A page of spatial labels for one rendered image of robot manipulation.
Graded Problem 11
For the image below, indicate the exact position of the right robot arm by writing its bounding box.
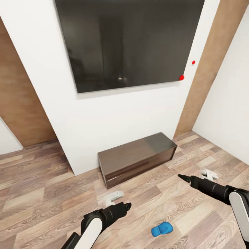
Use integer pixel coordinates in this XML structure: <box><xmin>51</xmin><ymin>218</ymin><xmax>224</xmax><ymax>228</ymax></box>
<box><xmin>178</xmin><ymin>169</ymin><xmax>249</xmax><ymax>249</ymax></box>

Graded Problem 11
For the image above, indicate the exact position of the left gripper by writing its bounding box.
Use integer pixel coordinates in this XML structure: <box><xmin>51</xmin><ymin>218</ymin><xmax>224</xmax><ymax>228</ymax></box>
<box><xmin>106</xmin><ymin>202</ymin><xmax>131</xmax><ymax>225</ymax></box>

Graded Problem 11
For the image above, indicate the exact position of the sandal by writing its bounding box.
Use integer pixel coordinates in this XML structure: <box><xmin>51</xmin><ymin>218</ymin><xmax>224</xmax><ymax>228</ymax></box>
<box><xmin>151</xmin><ymin>222</ymin><xmax>173</xmax><ymax>237</ymax></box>

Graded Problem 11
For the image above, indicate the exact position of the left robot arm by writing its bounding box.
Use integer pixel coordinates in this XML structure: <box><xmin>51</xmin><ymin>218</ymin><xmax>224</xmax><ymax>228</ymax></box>
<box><xmin>61</xmin><ymin>191</ymin><xmax>131</xmax><ymax>249</ymax></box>

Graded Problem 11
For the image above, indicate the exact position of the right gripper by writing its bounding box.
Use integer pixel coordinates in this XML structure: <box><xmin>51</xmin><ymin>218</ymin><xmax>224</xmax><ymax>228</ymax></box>
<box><xmin>178</xmin><ymin>174</ymin><xmax>218</xmax><ymax>198</ymax></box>

